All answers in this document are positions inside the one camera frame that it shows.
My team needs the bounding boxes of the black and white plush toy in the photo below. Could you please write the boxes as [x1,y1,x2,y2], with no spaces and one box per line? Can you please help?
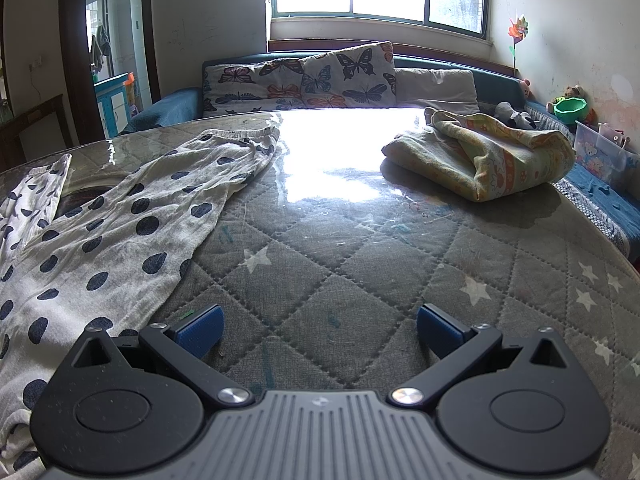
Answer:
[495,101,538,131]

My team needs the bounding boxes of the artificial flower stem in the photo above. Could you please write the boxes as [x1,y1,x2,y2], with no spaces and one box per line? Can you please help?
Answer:
[505,12,530,78]

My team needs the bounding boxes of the white polka dot pants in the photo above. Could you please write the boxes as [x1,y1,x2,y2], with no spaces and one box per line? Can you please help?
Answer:
[0,127,282,473]

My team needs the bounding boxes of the dark wooden door frame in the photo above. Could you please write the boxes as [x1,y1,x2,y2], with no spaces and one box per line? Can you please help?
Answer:
[59,0,161,138]

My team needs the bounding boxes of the butterfly print pillow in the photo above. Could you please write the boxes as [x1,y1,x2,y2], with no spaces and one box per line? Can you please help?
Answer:
[201,41,397,119]

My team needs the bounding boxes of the plain grey pillow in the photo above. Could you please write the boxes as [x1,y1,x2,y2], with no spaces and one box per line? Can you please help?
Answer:
[395,68,481,116]

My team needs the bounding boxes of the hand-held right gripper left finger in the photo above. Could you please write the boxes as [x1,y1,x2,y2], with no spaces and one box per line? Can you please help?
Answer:
[72,304,253,408]

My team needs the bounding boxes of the grey quilted star table cover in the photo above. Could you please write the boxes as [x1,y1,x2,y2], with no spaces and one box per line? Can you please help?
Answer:
[0,107,640,480]

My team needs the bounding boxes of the blue sofa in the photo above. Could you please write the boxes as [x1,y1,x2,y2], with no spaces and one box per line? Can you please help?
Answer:
[120,51,640,263]

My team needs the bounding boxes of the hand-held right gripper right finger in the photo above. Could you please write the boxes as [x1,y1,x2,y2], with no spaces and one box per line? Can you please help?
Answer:
[387,304,573,408]

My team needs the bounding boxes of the blue cabinet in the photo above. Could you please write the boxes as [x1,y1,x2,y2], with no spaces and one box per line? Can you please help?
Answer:
[95,72,131,133]

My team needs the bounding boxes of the dark wooden cabinet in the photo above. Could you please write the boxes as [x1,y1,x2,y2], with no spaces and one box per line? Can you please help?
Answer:
[0,94,76,161]

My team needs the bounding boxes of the green plastic bowl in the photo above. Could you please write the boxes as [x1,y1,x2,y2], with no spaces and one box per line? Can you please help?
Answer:
[554,97,591,123]

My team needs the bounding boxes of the clear plastic storage box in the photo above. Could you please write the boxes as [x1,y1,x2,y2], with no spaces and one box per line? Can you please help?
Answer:
[572,120,640,183]

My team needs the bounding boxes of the yellow patterned cloth bag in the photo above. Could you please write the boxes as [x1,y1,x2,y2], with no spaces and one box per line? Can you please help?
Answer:
[381,107,577,203]

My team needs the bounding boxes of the hanging clothes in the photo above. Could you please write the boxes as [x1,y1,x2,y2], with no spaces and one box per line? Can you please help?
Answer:
[90,24,112,73]

